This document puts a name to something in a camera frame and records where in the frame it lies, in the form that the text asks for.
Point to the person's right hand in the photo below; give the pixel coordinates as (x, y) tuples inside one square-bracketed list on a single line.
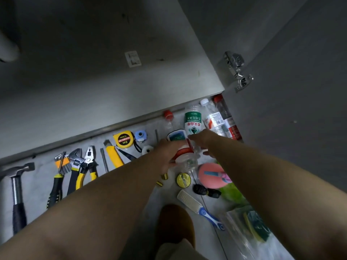
[(207, 139)]

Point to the person's left hand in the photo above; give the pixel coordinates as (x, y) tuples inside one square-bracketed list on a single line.
[(166, 154)]

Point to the person's left fingers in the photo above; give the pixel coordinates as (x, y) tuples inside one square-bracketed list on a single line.
[(182, 147)]

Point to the person's right fingers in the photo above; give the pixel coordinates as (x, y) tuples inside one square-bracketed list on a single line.
[(195, 136)]

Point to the clear bottle with red label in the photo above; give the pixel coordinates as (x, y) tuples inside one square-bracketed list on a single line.
[(187, 158)]

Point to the person's left forearm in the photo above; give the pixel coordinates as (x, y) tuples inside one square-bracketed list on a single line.
[(89, 211)]

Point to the person's right forearm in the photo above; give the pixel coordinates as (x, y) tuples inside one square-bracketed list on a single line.
[(276, 197)]

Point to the green label water bottle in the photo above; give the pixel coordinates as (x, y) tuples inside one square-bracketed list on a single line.
[(193, 120)]

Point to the white-capped water bottle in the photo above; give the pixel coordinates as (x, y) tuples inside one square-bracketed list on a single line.
[(214, 119)]

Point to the small clear red-capped bottle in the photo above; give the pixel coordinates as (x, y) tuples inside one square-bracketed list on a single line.
[(168, 119)]

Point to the round yellow black tin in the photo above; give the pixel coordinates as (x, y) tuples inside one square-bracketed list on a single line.
[(183, 180)]

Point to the small yellow black bit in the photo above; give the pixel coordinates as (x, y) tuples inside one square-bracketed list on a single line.
[(159, 183), (165, 176)]

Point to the white tape roll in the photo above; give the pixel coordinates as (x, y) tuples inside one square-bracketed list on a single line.
[(147, 149)]

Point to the red-capped red label bottle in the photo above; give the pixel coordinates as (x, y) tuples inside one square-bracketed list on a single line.
[(230, 121)]

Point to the pink round sponge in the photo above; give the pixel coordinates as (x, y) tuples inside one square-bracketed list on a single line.
[(211, 177)]

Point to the blue tape roll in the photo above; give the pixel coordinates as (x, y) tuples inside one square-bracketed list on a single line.
[(140, 135)]

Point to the black plastic clip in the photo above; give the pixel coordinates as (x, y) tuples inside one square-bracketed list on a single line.
[(206, 190)]

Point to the black tweezers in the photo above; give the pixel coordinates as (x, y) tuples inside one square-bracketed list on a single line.
[(126, 154)]

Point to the yellow tape measure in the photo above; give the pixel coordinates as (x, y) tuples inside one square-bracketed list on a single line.
[(124, 139)]

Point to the white blue brush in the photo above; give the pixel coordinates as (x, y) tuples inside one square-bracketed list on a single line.
[(198, 208)]

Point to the green plastic bag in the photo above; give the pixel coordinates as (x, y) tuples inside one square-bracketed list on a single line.
[(233, 193)]

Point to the yellow utility knife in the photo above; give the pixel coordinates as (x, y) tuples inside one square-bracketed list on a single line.
[(113, 155)]

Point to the brown shoe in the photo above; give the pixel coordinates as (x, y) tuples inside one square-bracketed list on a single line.
[(175, 224)]

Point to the metal cabinet hinge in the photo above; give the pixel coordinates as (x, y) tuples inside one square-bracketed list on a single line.
[(237, 71)]

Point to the small grey metal screwdriver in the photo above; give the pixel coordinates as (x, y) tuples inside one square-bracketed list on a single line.
[(104, 159)]

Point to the white sticker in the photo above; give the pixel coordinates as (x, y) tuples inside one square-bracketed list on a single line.
[(133, 58)]

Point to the clear bag with sponges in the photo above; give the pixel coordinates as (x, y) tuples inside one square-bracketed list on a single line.
[(252, 230)]

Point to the grey cabinet door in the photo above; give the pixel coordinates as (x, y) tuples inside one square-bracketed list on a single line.
[(292, 78)]

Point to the steel claw hammer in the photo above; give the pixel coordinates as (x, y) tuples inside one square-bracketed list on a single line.
[(16, 192)]

